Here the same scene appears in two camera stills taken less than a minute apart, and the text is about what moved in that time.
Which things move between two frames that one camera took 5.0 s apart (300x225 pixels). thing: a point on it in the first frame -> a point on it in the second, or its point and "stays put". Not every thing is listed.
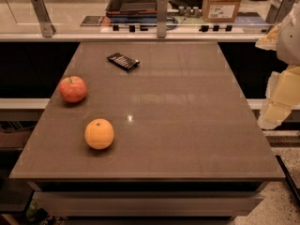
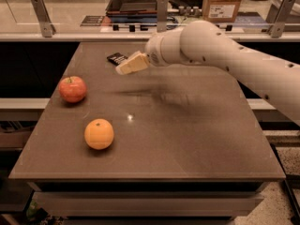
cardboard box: x=220 y=3 stays put
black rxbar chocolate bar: x=123 y=61 stays put
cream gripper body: x=290 y=42 -> x=154 y=52
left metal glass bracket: x=47 y=28 stays put
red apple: x=73 y=89 stays put
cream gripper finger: x=273 y=114 -> x=125 y=68
